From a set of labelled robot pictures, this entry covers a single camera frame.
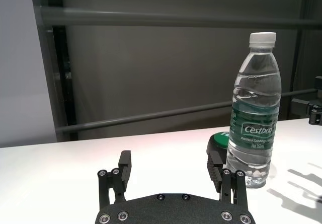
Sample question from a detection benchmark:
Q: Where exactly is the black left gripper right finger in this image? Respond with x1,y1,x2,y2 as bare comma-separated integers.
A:
206,150,249,206

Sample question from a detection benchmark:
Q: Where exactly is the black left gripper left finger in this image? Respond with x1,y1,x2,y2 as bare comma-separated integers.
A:
97,150,132,209

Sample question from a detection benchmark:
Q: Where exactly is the clear water bottle green label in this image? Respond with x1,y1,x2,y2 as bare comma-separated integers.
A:
225,32,282,189

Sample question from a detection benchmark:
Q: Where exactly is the green black push button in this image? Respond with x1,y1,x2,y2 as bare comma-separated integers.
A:
206,132,231,163

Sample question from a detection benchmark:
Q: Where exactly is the grey vertical frame post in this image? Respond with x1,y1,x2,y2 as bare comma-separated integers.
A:
288,0,322,121
29,0,78,143

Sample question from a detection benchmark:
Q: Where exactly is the thin grey horizontal rail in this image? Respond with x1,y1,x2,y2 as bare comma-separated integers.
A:
55,88,317,134

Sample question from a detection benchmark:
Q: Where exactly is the thick grey horizontal rail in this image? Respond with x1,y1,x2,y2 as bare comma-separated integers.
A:
40,7,322,29

